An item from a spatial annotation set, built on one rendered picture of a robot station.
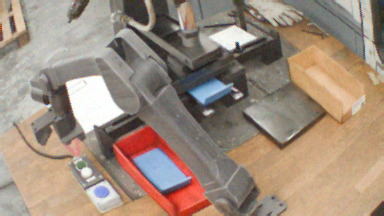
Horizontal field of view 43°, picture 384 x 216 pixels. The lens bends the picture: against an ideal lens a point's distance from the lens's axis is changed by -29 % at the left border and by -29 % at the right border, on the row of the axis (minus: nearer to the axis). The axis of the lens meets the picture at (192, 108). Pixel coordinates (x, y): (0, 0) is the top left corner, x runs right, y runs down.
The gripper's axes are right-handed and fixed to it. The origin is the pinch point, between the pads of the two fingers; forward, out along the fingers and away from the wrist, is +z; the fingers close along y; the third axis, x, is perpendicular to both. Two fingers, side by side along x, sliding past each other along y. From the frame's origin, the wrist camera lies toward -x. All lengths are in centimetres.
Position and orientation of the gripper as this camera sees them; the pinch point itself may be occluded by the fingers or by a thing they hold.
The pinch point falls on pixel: (76, 153)
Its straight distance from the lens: 142.8
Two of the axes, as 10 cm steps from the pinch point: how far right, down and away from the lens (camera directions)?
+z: 1.4, 7.6, 6.4
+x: 8.3, -4.4, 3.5
